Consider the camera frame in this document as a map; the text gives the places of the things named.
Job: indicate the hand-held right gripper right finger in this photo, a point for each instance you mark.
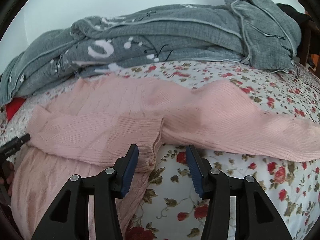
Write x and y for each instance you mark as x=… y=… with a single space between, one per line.
x=194 y=170

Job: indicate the pink knit sweater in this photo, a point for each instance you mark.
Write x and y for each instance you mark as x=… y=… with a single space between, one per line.
x=100 y=120

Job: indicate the grey printed quilt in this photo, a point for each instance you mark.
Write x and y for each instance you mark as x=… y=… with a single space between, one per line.
x=175 y=35

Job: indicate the dark cloth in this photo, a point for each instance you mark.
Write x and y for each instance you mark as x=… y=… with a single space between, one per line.
x=292 y=11

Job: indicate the person's left hand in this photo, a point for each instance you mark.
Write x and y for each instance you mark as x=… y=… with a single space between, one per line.
x=10 y=180

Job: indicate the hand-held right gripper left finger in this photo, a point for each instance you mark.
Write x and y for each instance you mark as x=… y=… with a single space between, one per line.
x=130 y=170

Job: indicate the red cloth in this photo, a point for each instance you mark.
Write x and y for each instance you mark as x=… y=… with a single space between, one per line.
x=13 y=108

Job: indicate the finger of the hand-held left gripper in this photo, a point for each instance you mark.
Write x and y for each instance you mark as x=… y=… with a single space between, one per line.
x=17 y=143

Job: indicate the wooden chair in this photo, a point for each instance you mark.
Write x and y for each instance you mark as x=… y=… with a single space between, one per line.
x=307 y=42

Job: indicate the floral bed sheet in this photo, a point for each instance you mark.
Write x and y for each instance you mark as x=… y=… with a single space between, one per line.
x=225 y=180

